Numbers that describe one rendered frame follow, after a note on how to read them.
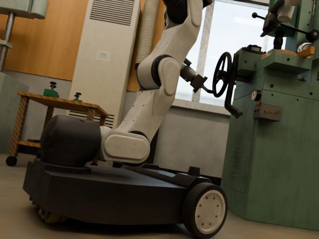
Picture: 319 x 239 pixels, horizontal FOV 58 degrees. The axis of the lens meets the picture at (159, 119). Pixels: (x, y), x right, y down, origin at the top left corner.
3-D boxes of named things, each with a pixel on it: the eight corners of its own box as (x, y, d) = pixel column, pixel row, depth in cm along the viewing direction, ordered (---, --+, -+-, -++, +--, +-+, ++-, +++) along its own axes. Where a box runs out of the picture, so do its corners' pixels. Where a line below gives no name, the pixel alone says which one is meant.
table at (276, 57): (219, 82, 208) (220, 74, 209) (258, 90, 211) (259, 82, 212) (257, 58, 148) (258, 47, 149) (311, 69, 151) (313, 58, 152)
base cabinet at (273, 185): (216, 202, 194) (231, 100, 201) (295, 214, 201) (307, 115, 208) (244, 220, 150) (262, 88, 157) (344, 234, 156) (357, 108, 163)
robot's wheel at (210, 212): (232, 223, 112) (196, 250, 101) (222, 219, 116) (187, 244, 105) (224, 176, 109) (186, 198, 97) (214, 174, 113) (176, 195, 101)
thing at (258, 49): (235, 57, 185) (236, 49, 186) (251, 60, 186) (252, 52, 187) (243, 50, 172) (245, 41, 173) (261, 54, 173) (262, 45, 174)
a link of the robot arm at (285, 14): (288, 10, 155) (301, 0, 144) (283, 28, 154) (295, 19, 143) (269, 3, 154) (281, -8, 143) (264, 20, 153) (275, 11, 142)
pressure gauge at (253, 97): (249, 104, 155) (251, 90, 155) (256, 105, 155) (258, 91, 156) (255, 103, 148) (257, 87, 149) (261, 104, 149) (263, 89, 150)
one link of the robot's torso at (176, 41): (150, 77, 112) (189, -17, 123) (127, 80, 126) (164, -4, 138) (177, 95, 121) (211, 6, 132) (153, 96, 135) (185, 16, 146)
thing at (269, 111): (251, 118, 155) (253, 104, 156) (273, 122, 156) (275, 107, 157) (259, 116, 147) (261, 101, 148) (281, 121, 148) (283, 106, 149)
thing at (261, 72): (235, 87, 200) (236, 82, 200) (263, 93, 202) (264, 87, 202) (263, 74, 160) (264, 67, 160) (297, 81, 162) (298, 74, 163)
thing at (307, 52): (252, 80, 211) (253, 75, 212) (255, 81, 212) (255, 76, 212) (310, 53, 145) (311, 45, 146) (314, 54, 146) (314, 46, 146)
